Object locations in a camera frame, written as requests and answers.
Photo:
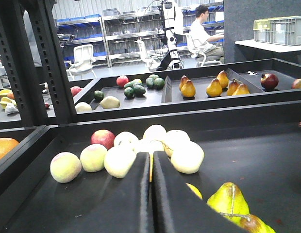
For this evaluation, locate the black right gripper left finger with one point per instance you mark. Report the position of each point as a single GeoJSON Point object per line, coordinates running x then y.
{"type": "Point", "coordinates": [100, 203]}

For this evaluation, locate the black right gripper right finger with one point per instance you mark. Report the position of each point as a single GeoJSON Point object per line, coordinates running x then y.
{"type": "Point", "coordinates": [176, 209]}

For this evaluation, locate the red apple behind basket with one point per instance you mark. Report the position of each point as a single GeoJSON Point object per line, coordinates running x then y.
{"type": "Point", "coordinates": [103, 137]}

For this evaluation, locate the yellow lemon upper right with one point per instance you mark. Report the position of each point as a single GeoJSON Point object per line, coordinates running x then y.
{"type": "Point", "coordinates": [195, 190]}

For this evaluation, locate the green pear upper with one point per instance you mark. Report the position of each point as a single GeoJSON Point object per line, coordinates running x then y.
{"type": "Point", "coordinates": [228, 199]}

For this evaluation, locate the pale peach fruit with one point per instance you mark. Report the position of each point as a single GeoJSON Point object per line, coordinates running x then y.
{"type": "Point", "coordinates": [92, 157]}

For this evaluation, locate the black wooden produce stand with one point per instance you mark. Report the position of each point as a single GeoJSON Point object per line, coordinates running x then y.
{"type": "Point", "coordinates": [253, 141]}

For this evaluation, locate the large orange grapefruit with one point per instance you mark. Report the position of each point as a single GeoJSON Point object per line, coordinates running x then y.
{"type": "Point", "coordinates": [6, 145]}

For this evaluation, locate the white humanoid robot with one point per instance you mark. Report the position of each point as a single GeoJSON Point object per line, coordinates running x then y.
{"type": "Point", "coordinates": [173, 23]}

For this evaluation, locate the dark red pomegranate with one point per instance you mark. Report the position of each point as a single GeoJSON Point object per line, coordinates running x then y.
{"type": "Point", "coordinates": [269, 81]}

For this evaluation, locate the seated man white shirt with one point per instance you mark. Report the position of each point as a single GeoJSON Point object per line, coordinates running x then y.
{"type": "Point", "coordinates": [201, 39]}

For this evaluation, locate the grey plastic crate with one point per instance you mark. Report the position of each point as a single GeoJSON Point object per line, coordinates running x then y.
{"type": "Point", "coordinates": [278, 30]}

